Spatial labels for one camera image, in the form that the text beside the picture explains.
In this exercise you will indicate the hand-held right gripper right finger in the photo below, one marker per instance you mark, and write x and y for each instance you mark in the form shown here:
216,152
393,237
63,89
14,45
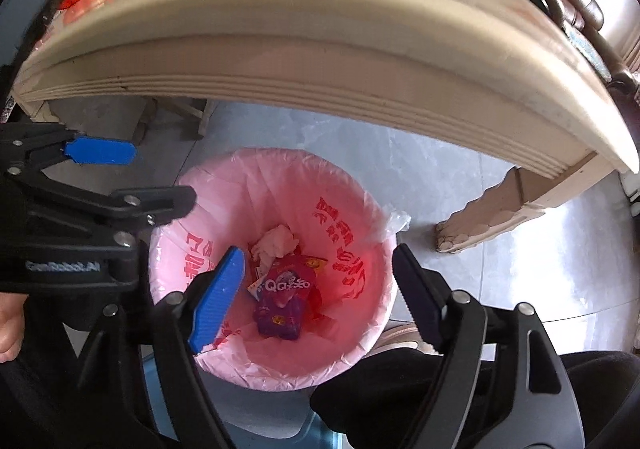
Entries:
417,294

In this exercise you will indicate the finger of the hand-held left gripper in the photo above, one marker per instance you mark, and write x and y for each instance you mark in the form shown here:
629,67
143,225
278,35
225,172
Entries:
150,201
100,151

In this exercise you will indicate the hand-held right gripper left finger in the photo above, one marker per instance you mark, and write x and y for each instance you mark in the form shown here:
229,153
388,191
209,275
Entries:
215,301

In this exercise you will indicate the white slim carton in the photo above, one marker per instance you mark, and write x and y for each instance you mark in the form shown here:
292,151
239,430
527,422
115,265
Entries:
256,289

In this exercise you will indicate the purple snack packet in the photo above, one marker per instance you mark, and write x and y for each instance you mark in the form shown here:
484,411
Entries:
282,304

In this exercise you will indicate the white plastic bag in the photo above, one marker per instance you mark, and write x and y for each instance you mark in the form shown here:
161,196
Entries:
275,244

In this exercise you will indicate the waste bin with pink bag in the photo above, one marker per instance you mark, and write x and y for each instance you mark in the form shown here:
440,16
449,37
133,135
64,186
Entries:
300,189

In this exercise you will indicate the person's left hand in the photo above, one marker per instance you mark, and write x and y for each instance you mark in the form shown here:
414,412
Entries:
11,329

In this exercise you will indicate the person's right shoe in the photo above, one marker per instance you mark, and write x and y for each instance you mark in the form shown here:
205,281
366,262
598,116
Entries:
400,339

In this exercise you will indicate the person's left leg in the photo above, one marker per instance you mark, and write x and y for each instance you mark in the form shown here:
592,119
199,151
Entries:
30,409

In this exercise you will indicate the white appliance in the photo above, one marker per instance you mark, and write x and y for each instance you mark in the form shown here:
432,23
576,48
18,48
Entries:
632,194

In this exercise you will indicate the cream coffee table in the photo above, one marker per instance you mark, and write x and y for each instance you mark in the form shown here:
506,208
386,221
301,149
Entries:
325,39

